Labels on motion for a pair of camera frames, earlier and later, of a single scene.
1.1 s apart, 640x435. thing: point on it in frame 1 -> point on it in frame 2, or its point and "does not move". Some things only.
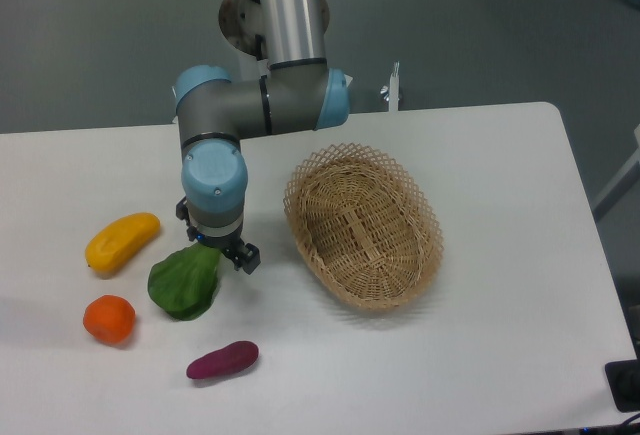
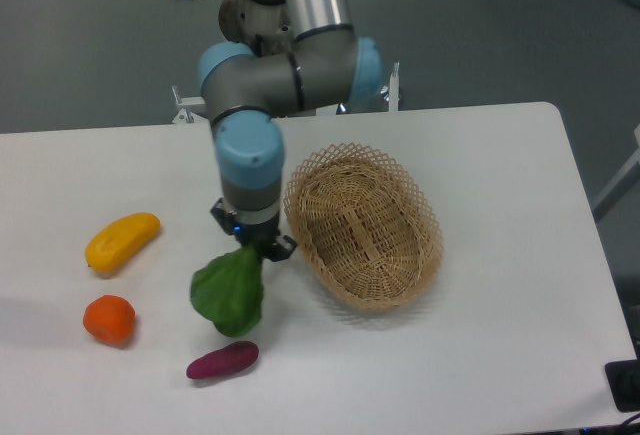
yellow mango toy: (118, 241) does not move
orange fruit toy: (109, 318) does not move
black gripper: (231, 245) -> (261, 235)
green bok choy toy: (184, 281) -> (228, 289)
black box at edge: (623, 379) does not move
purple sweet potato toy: (232, 358) does not move
